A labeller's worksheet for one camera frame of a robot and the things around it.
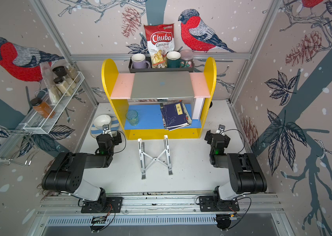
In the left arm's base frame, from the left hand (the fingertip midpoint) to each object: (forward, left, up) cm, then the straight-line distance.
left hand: (112, 129), depth 93 cm
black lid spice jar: (+8, +19, +27) cm, 34 cm away
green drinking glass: (+5, -14, +7) cm, 16 cm away
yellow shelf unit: (+5, -32, +5) cm, 33 cm away
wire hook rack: (-25, +29, +15) cm, 41 cm away
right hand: (0, -68, -1) cm, 68 cm away
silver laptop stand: (-19, -23, -5) cm, 30 cm away
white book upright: (+4, -54, +17) cm, 57 cm away
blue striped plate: (+7, +2, -7) cm, 10 cm away
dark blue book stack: (+5, -41, +8) cm, 42 cm away
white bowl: (+10, +12, -4) cm, 16 cm away
